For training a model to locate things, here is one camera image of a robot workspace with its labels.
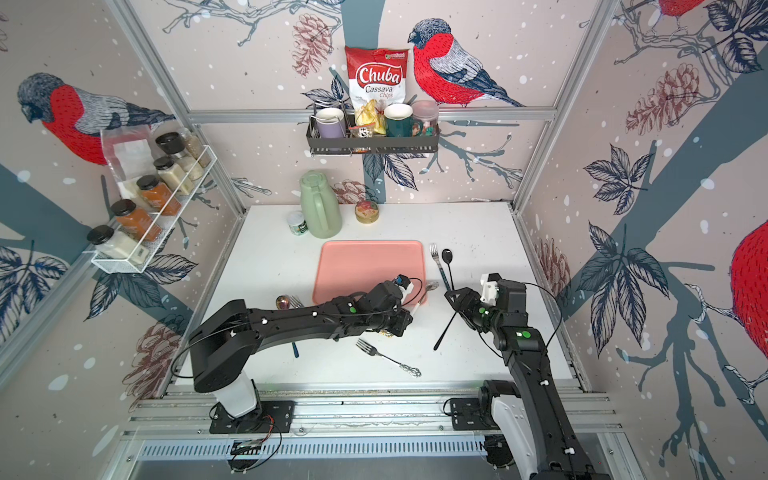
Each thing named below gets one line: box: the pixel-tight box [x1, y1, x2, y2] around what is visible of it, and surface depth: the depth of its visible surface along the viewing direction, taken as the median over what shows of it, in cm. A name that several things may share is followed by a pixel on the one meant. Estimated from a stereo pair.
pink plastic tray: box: [312, 240, 428, 305], surface depth 108 cm
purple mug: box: [316, 107, 346, 139], surface depth 85 cm
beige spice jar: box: [153, 156, 194, 195], surface depth 79 cm
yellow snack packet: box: [355, 99, 387, 135], surface depth 87 cm
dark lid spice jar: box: [155, 127, 210, 167], surface depth 84 cm
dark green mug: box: [384, 103, 424, 137], surface depth 85 cm
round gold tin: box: [354, 200, 380, 224], surface depth 120 cm
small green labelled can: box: [287, 210, 309, 236], surface depth 113 cm
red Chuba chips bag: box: [345, 46, 410, 109], surface depth 81 cm
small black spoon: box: [441, 248, 454, 291], surface depth 106 cm
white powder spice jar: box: [87, 224, 150, 264], surface depth 63 cm
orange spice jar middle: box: [136, 175, 182, 216], surface depth 73 cm
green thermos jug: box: [299, 170, 343, 239], surface depth 97 cm
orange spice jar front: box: [110, 199, 163, 242], surface depth 68 cm
